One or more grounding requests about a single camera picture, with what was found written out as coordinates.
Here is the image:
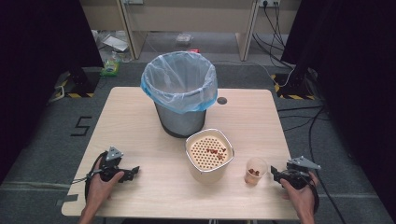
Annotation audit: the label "green packet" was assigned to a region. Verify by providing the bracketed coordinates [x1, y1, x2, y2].
[99, 59, 121, 78]

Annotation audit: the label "beige wooden desk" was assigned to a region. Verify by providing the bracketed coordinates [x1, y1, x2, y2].
[78, 0, 303, 62]

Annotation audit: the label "cream square container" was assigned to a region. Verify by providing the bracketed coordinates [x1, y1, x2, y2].
[185, 128, 235, 185]

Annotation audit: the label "perforated cream strainer insert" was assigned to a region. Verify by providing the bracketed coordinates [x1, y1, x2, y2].
[189, 134, 232, 172]

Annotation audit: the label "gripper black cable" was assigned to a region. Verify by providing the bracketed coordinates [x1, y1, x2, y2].
[307, 178, 320, 216]
[71, 151, 108, 201]

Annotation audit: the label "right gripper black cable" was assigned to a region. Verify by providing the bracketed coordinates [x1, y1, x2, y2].
[307, 178, 320, 216]

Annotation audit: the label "black curtain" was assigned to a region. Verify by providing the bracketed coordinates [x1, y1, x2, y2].
[280, 0, 396, 217]
[0, 0, 105, 185]

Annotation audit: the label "blue plastic bin liner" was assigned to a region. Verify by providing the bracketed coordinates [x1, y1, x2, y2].
[140, 50, 219, 115]

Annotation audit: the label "person's left hand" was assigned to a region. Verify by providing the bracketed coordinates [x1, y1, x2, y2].
[85, 157, 126, 213]

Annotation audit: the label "black floor cables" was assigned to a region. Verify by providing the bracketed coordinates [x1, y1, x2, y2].
[276, 105, 347, 224]

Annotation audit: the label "person's right hand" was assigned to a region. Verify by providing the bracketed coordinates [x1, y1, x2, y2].
[279, 170, 319, 217]

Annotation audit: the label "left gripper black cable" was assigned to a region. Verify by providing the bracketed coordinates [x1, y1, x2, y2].
[71, 151, 108, 201]

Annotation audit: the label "white plastic bags pile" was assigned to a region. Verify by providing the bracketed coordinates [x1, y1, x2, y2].
[91, 29, 134, 63]

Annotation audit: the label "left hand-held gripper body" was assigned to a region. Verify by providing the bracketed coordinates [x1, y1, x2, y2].
[98, 146, 133, 184]

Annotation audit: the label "black power cables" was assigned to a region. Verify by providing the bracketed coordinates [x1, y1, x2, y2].
[251, 2, 296, 70]

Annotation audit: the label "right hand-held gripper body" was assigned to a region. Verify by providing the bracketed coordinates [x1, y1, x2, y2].
[277, 155, 322, 191]

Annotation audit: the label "small clear plastic cup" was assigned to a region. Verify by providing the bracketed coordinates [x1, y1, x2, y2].
[244, 156, 269, 187]

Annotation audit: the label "clear plastic packet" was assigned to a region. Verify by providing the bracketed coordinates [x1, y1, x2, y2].
[175, 33, 193, 45]

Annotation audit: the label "black stand base striped tape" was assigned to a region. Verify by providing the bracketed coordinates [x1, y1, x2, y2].
[270, 69, 318, 101]
[53, 66, 101, 99]

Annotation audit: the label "red-brown food scraps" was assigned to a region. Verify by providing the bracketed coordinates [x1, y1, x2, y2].
[205, 147, 228, 161]

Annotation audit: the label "grey metal mesh trash bin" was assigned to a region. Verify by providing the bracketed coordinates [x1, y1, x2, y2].
[154, 102, 207, 139]

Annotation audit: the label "thin white cable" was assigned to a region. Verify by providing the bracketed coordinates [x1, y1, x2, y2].
[214, 60, 296, 89]

